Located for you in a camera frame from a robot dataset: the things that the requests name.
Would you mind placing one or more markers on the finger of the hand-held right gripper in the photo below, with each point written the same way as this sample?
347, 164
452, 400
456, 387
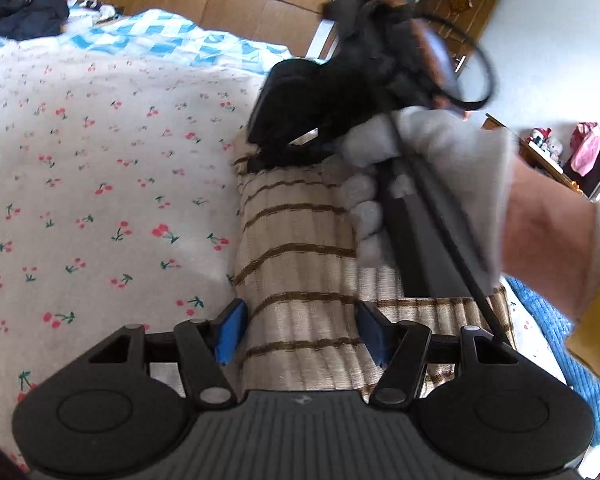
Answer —
290, 156

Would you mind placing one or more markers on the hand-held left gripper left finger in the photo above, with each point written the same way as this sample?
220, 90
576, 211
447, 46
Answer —
228, 332

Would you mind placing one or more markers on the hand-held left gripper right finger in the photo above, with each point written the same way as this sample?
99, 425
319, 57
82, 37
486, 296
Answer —
372, 332

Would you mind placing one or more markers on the beige striped knit garment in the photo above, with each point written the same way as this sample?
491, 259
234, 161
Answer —
300, 270

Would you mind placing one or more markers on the person's right forearm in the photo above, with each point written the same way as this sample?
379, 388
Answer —
550, 240

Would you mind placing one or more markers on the person's right hand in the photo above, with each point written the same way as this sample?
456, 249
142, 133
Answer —
460, 160

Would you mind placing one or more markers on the wooden door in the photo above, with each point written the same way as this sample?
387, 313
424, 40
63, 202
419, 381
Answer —
460, 10

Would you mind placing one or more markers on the blue white checked cloth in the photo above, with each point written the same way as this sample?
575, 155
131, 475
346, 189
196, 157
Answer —
170, 35

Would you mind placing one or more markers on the blue knit blanket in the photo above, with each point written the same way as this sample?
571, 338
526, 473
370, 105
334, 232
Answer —
545, 325

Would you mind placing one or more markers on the white cherry print bedsheet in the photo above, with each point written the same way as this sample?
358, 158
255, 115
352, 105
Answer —
105, 185

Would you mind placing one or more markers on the wooden shelf with figurines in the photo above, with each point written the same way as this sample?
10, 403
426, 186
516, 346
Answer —
545, 147

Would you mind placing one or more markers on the pink cloth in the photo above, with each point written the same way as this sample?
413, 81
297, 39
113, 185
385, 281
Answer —
587, 142

